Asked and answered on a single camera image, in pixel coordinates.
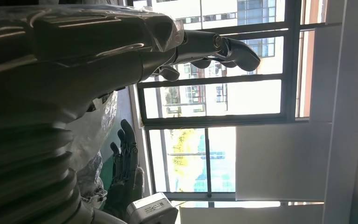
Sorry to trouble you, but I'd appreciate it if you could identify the grey package with black logo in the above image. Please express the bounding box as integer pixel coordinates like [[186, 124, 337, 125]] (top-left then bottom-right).
[[66, 91, 119, 211]]

